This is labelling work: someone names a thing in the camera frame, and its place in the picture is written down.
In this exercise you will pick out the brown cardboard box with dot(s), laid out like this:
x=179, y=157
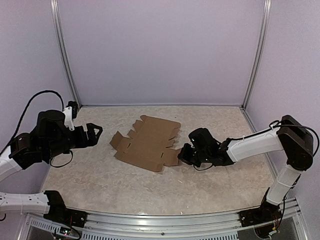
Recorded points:
x=149, y=144

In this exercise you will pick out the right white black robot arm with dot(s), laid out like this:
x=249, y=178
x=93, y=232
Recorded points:
x=298, y=142

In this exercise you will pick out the aluminium frame post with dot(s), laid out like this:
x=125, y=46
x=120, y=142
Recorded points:
x=258, y=53
x=54, y=4

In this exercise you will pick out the front aluminium rail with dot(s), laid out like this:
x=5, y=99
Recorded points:
x=224, y=225

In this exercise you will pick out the left aluminium frame post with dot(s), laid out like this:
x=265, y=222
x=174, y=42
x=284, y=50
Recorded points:
x=54, y=4

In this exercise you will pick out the right aluminium frame post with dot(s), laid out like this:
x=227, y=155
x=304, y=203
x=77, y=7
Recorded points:
x=258, y=53

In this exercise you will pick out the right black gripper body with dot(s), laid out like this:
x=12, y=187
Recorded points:
x=190, y=157

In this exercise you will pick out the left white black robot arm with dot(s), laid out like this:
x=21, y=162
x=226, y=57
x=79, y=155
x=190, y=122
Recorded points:
x=52, y=136

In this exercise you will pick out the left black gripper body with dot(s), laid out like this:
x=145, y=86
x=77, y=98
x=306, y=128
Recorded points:
x=79, y=142

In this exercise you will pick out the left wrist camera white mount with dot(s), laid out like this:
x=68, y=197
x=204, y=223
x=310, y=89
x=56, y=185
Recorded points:
x=70, y=112

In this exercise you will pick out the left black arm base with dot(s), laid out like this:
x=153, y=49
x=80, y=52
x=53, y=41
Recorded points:
x=65, y=215

